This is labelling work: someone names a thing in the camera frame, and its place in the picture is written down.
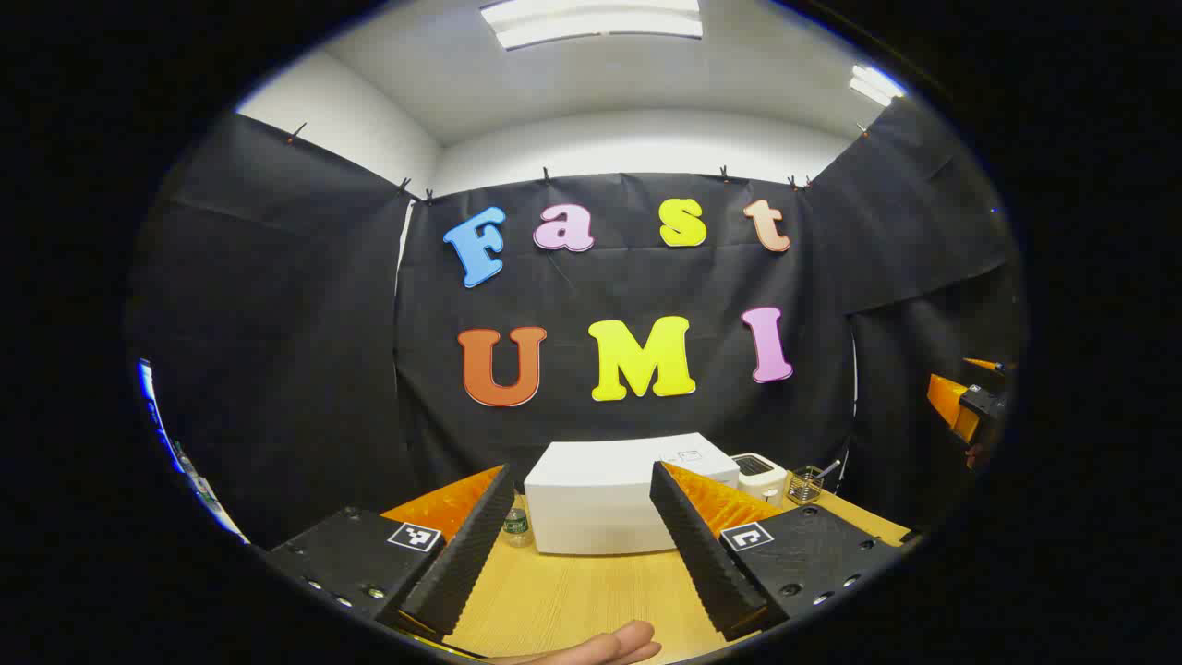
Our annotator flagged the white microwave oven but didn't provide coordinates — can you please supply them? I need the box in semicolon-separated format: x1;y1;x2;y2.
524;432;742;557

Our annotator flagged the large ceiling light panel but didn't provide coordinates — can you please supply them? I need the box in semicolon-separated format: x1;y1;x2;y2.
480;0;704;52

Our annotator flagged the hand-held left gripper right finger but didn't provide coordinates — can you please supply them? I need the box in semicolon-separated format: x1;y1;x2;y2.
649;460;903;642

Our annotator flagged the small ceiling light panel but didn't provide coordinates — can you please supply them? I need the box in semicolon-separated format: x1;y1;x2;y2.
850;63;906;107

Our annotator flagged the white toaster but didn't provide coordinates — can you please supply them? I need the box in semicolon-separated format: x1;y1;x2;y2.
730;453;789;509

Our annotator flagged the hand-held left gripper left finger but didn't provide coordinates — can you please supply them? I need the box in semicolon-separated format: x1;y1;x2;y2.
263;464;516;638

